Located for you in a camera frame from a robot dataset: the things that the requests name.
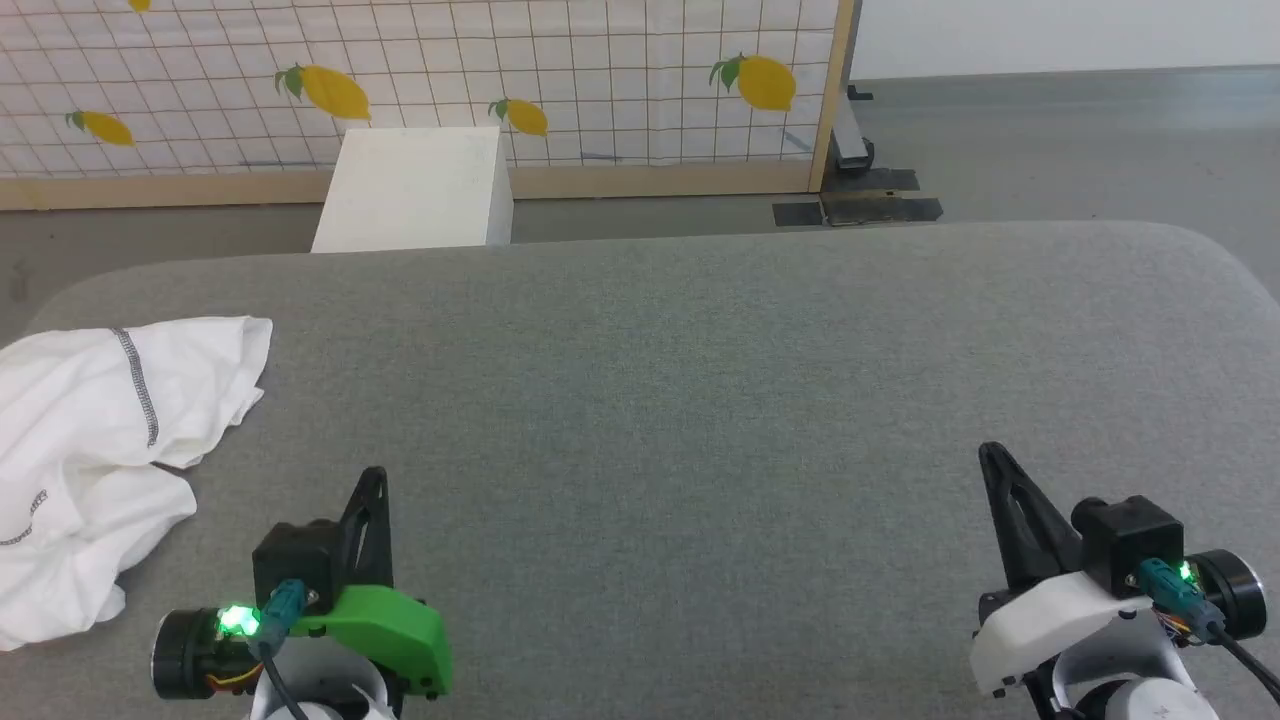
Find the grey metal panel stand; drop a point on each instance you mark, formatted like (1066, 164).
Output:
(870, 205)

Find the white t-shirt garment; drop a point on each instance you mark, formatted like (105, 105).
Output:
(90, 430)

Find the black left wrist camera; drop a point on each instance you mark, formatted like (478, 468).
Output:
(295, 560)

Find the white partition board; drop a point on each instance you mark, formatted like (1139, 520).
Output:
(1050, 35)

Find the white box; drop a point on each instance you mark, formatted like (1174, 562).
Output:
(410, 190)

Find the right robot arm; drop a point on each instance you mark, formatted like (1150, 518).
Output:
(1140, 675)

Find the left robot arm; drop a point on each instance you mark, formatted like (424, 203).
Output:
(320, 685)

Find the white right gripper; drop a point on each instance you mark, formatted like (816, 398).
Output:
(1050, 620)

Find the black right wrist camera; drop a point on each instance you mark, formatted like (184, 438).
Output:
(1125, 540)

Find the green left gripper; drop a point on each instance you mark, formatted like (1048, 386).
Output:
(390, 625)

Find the lemon pattern partition panel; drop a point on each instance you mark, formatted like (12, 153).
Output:
(600, 60)

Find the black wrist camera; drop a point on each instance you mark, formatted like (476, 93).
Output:
(1125, 540)
(295, 560)

